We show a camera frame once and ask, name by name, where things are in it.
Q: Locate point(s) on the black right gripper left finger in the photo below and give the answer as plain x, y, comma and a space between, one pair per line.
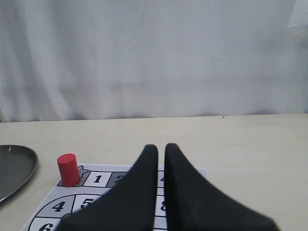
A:
128, 206

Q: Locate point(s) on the paper number game board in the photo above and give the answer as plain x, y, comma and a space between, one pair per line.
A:
96, 179

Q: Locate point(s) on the round stainless steel plate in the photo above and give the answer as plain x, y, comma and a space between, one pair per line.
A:
17, 165

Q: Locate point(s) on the red cylinder piece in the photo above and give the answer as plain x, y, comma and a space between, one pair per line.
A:
68, 168

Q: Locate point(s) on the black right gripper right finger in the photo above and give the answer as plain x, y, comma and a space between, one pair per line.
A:
194, 204

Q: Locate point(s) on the white cloth backdrop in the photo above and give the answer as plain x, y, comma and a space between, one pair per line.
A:
104, 59

